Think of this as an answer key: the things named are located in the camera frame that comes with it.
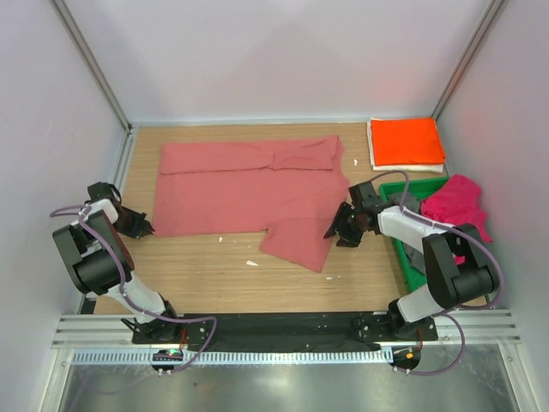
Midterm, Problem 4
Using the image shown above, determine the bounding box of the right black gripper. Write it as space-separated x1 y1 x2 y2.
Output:
325 202 365 248

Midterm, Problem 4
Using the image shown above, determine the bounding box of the salmon pink t shirt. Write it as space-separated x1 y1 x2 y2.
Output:
153 135 349 272

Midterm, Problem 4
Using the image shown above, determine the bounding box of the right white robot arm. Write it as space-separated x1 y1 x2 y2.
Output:
324 181 502 340

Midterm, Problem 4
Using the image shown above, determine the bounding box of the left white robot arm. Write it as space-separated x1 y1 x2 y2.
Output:
51 182 184 343

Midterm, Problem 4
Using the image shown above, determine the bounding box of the grey t shirt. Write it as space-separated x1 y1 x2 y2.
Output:
387 192 425 276

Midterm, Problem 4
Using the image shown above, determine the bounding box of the green plastic bin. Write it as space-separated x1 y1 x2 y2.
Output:
393 177 450 292

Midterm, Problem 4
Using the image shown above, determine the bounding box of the folded orange t shirt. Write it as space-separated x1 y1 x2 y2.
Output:
370 118 446 167

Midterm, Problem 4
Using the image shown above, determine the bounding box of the magenta t shirt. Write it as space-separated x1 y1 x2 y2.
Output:
420 174 492 243

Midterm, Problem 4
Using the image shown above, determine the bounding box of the slotted cable duct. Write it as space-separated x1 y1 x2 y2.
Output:
72 347 393 367

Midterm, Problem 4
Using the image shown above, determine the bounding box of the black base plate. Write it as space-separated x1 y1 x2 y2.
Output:
122 312 438 354

